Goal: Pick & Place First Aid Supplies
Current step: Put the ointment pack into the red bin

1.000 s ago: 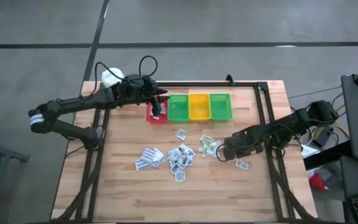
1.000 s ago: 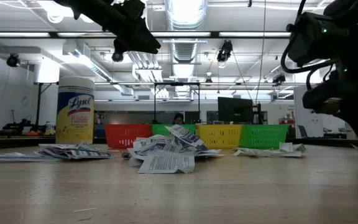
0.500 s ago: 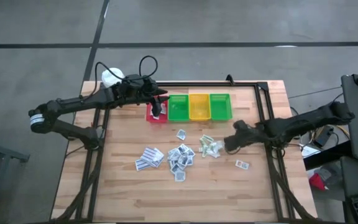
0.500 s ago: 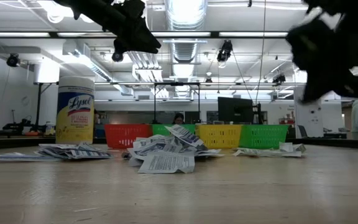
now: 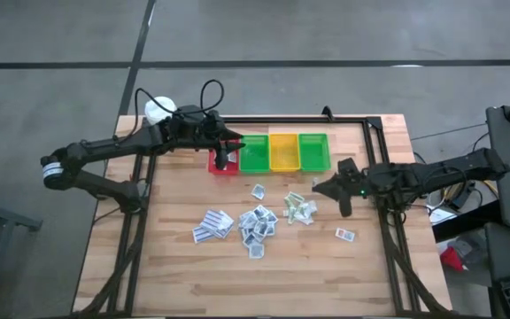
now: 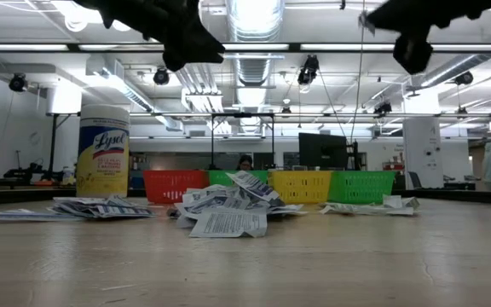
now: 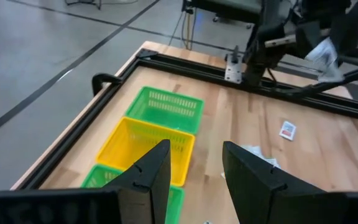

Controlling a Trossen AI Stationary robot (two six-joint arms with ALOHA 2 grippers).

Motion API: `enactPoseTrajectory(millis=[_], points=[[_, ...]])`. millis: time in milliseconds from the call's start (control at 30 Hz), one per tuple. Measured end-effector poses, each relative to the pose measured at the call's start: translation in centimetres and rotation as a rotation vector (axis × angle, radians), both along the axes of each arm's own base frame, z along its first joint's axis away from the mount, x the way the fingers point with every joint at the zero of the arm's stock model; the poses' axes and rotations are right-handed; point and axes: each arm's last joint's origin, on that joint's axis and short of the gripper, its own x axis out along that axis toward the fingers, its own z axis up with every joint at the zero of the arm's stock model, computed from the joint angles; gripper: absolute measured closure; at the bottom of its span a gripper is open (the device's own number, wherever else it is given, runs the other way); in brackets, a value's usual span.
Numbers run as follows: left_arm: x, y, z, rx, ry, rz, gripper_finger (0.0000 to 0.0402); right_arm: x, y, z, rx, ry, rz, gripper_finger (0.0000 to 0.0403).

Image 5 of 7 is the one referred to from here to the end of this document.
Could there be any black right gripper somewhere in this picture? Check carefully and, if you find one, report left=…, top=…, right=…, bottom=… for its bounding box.
left=312, top=158, right=374, bottom=218

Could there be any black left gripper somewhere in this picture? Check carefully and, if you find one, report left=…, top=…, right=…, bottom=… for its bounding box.
left=174, top=105, right=247, bottom=172

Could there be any green plastic basket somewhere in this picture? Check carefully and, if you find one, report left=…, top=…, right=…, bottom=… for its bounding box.
left=297, top=133, right=332, bottom=173
left=239, top=134, right=272, bottom=174

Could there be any red plastic basket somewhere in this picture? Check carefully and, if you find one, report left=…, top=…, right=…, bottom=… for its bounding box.
left=207, top=136, right=241, bottom=176

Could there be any yellow plastic basket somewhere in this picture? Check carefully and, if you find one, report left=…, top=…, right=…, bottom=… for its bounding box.
left=268, top=133, right=302, bottom=173

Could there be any yellow Lysol wipes canister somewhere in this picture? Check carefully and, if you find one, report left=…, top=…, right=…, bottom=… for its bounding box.
left=143, top=96, right=177, bottom=126

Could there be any blue striped white packet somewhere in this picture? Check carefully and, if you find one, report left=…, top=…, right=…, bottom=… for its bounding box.
left=200, top=209, right=228, bottom=232
left=215, top=213, right=236, bottom=239
left=192, top=225, right=215, bottom=244

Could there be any white paper sheet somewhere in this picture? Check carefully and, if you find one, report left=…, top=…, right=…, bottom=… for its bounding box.
left=427, top=206, right=458, bottom=225

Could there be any black power adapter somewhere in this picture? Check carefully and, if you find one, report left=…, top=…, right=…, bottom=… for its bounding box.
left=444, top=181, right=475, bottom=209

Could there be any red object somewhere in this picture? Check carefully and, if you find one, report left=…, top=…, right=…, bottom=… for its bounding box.
left=439, top=246, right=468, bottom=273

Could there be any grey metal stand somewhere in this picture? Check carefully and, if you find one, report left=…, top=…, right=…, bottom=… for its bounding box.
left=0, top=176, right=43, bottom=319

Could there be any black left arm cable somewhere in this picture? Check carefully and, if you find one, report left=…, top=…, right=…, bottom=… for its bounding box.
left=133, top=79, right=226, bottom=143

